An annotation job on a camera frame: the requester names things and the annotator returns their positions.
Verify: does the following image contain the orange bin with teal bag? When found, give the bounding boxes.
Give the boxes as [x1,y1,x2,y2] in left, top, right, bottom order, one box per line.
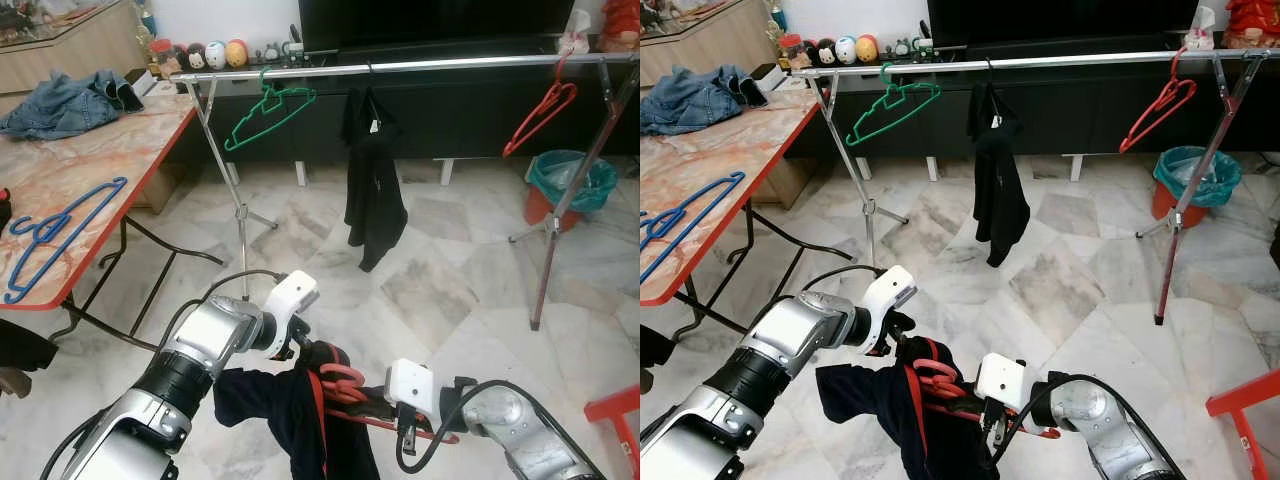
[1150,146,1243,226]
[525,150,618,231]

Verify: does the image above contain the blue plastic hanger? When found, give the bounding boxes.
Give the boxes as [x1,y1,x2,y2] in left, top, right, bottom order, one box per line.
[0,177,129,304]
[640,170,746,286]

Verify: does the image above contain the red plastic hanger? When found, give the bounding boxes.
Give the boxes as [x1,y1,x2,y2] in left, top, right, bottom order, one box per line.
[903,355,1061,441]
[502,55,579,158]
[312,362,461,446]
[1120,45,1198,154]

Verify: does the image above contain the black garment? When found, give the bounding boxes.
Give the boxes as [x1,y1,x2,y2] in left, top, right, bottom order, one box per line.
[640,325,676,369]
[0,318,59,373]

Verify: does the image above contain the navy blue garment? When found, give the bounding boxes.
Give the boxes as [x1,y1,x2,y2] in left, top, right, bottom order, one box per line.
[815,335,1001,480]
[213,340,401,480]

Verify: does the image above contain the green plastic hanger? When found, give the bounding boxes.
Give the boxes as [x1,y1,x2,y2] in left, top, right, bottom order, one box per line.
[223,68,317,153]
[845,63,941,148]

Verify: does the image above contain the light wooden cabinet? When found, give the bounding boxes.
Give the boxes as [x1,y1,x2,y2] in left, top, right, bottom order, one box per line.
[0,0,151,96]
[640,0,776,86]

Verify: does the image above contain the blue denim jacket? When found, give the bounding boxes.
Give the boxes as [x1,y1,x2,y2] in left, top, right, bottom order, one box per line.
[640,65,769,136]
[0,70,146,141]

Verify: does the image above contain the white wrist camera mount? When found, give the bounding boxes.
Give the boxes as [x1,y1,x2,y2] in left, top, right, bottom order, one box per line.
[975,353,1028,413]
[860,265,918,356]
[262,270,321,353]
[385,360,436,421]

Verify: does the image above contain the black TV console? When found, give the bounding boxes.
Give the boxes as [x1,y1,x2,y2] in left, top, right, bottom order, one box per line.
[150,50,641,166]
[775,45,1280,161]

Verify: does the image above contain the marble-top folding table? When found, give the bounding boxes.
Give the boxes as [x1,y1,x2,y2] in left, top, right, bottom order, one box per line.
[0,90,226,351]
[640,85,851,341]

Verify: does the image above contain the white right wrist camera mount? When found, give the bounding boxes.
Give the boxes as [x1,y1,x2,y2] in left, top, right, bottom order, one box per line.
[975,353,1028,413]
[385,360,436,421]

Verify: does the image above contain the white tissue box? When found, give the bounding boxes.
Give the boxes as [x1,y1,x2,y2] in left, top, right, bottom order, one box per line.
[560,10,591,54]
[1187,5,1216,51]

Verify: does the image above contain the red costumed doll figurine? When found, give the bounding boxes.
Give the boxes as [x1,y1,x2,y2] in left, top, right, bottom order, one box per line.
[600,0,641,51]
[1225,0,1280,48]

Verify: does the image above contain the red plastic stool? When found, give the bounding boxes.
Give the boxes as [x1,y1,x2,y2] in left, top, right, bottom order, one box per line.
[585,385,641,479]
[1205,368,1280,480]

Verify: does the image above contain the black t-shirt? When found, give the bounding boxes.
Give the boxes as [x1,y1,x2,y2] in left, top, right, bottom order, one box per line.
[342,85,409,273]
[968,82,1031,268]

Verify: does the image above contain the silver metal clothes rack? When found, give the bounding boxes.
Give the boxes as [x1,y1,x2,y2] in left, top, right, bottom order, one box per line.
[170,52,641,331]
[790,48,1280,326]

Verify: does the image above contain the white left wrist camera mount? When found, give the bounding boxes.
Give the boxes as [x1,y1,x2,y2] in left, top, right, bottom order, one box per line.
[262,270,321,353]
[860,265,918,356]

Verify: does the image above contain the black television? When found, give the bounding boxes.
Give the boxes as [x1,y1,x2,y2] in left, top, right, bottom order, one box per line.
[925,0,1201,49]
[298,0,576,53]

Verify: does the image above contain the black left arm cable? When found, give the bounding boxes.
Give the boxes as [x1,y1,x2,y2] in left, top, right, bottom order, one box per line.
[40,268,291,480]
[800,264,886,296]

